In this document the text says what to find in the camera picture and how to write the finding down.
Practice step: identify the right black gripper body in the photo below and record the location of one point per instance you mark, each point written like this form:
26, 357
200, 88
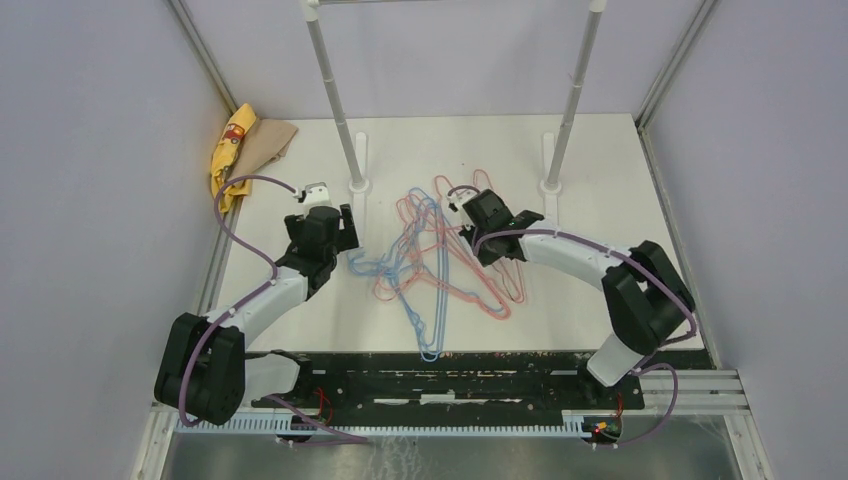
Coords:
485, 253

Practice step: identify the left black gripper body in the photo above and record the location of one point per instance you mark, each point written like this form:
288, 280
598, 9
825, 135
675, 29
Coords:
294, 225

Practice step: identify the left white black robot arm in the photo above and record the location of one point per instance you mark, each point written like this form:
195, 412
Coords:
206, 371

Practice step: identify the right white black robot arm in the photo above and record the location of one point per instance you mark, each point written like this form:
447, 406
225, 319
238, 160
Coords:
648, 303

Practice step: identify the right grey rack pole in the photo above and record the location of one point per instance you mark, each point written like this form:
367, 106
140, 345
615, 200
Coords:
555, 144

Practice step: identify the grey rack pole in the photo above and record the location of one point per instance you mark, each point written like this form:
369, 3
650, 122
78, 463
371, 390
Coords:
555, 144
354, 146

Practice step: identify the beige cloth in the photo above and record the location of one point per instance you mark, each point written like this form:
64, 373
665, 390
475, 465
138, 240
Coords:
265, 142

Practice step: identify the yellow printed cloth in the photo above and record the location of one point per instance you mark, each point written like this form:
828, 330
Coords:
225, 155

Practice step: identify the left grey rack pole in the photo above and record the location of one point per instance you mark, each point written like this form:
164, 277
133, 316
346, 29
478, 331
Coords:
354, 146

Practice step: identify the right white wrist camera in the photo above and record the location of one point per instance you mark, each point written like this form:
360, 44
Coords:
458, 197

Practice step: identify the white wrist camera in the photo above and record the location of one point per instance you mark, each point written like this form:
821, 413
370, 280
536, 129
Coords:
314, 195
458, 197

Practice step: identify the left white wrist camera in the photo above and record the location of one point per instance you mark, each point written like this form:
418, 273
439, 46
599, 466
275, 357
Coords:
314, 195

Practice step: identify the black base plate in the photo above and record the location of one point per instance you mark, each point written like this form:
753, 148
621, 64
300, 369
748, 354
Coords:
460, 389

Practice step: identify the white slotted cable duct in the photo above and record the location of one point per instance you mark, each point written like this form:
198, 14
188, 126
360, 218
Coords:
284, 423

